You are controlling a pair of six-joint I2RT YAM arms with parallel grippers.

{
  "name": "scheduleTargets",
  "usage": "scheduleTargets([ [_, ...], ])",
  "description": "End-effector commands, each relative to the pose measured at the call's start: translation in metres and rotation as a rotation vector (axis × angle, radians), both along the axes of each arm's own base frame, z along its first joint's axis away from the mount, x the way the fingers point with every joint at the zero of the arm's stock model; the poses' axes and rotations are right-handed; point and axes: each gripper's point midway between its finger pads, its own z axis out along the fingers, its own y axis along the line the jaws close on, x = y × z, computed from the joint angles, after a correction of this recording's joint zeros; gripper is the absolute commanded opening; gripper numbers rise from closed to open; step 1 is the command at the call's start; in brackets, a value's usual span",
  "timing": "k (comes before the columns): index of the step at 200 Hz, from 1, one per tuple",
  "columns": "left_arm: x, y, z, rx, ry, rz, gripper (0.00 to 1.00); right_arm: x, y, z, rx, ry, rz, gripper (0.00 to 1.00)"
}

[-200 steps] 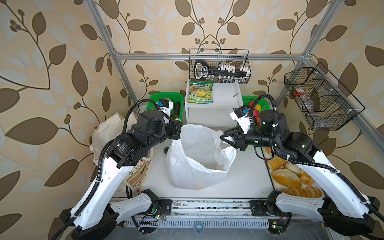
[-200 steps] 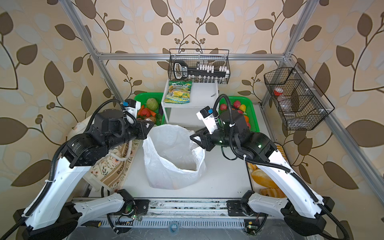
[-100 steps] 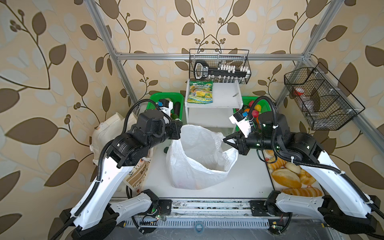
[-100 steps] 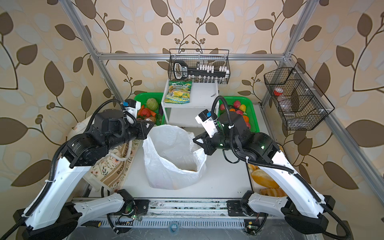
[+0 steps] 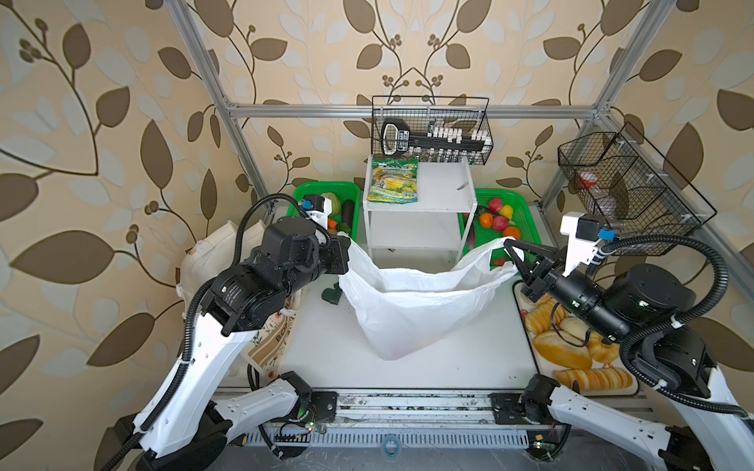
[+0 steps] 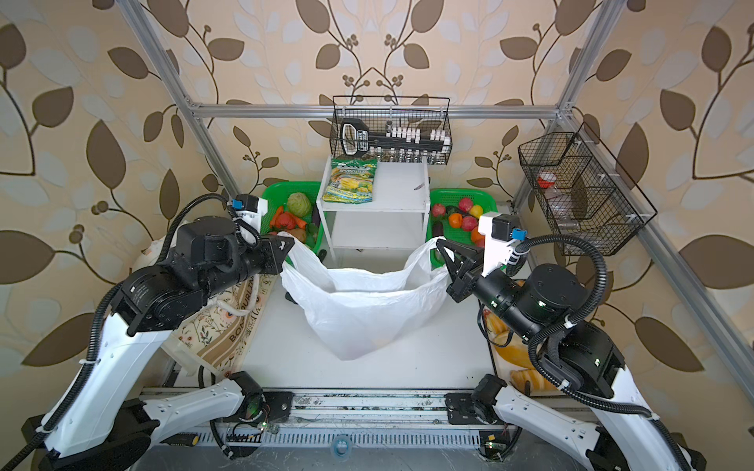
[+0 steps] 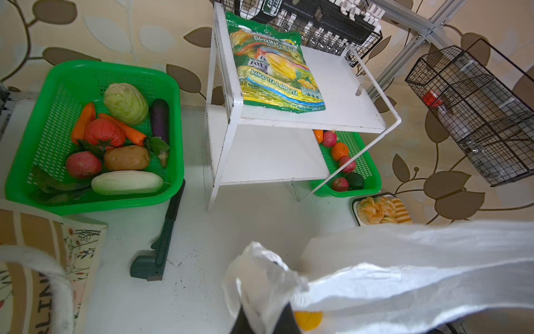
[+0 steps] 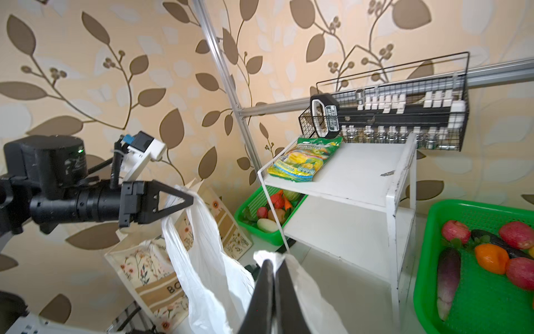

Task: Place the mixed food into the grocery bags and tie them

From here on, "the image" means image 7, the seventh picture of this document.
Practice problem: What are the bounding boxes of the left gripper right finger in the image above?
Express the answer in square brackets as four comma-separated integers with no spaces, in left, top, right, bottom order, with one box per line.
[273,303,301,334]

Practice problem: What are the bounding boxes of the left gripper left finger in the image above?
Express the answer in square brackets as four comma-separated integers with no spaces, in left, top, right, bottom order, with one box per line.
[229,308,254,334]

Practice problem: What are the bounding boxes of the white plastic grocery bag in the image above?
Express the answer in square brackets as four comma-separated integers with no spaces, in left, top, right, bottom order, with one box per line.
[222,221,533,333]

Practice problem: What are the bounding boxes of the cream floral tote bag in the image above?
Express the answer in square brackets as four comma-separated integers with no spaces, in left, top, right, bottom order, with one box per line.
[1,200,107,333]

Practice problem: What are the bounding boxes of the dark green toy wrench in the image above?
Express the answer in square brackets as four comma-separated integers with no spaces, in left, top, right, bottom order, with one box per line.
[129,181,186,281]

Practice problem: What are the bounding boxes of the croissant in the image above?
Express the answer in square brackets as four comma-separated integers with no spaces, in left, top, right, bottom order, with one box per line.
[357,197,385,225]

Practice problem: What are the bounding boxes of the black bread tray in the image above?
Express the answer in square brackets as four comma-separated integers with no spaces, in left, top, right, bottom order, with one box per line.
[351,193,413,227]

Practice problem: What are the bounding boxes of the sliced bread loaf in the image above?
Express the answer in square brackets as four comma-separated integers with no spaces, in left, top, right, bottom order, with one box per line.
[392,198,413,224]

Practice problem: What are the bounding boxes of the dark green avocado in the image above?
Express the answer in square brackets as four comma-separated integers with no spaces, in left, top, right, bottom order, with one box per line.
[345,172,365,191]

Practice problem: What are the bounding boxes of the red apple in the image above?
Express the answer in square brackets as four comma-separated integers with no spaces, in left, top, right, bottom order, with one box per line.
[338,156,357,174]

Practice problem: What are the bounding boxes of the right green plastic basket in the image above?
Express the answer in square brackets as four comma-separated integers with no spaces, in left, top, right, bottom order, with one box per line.
[315,131,382,198]

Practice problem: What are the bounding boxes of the green plastic basket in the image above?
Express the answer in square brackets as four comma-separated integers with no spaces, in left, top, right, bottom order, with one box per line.
[5,61,185,216]
[315,131,382,198]

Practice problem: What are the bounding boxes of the white two-tier shelf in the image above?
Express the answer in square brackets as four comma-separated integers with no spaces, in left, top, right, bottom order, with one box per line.
[204,3,401,210]

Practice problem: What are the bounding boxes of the white radish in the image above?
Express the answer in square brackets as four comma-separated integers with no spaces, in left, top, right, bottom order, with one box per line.
[91,171,164,196]

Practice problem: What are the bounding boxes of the orange fruit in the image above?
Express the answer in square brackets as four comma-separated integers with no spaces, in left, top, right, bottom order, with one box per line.
[330,142,349,161]

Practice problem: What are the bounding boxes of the pink red peach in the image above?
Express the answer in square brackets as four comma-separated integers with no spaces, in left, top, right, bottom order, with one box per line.
[322,131,337,148]

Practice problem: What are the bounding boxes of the small orange persimmon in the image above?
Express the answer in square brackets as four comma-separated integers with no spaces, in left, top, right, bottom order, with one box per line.
[313,129,324,144]

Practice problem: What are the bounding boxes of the brown potato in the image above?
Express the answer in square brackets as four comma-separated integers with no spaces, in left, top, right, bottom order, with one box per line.
[104,146,150,171]

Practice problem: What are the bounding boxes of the red radish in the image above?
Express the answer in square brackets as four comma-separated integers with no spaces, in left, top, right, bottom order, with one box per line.
[65,151,102,180]

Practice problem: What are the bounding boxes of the dark purple eggplant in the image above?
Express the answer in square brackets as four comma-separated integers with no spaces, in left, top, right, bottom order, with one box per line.
[150,99,170,143]

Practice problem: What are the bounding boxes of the red tomato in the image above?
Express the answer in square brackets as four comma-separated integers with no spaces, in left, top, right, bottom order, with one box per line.
[84,118,126,148]

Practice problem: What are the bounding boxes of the yellow green snack bag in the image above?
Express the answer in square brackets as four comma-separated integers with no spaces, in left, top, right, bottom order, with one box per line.
[225,12,325,114]

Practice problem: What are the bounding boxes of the green cabbage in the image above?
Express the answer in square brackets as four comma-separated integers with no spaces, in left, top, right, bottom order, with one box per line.
[103,83,149,125]

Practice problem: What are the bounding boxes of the plastic bottle red cap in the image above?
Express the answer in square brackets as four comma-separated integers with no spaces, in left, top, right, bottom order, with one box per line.
[422,90,485,154]

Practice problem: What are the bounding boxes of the orange carrot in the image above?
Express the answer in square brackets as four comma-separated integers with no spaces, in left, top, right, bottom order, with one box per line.
[70,102,97,146]

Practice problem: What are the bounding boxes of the left green plastic basket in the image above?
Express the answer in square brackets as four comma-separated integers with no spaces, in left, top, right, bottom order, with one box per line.
[5,61,185,216]

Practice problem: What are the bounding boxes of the right black wire basket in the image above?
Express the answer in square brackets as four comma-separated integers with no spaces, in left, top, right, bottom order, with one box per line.
[406,38,533,186]

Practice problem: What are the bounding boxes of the black wire basket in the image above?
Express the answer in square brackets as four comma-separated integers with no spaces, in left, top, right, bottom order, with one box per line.
[406,38,533,186]
[219,1,383,68]

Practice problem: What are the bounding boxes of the back black wire basket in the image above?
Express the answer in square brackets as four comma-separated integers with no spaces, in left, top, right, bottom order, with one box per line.
[219,1,383,68]

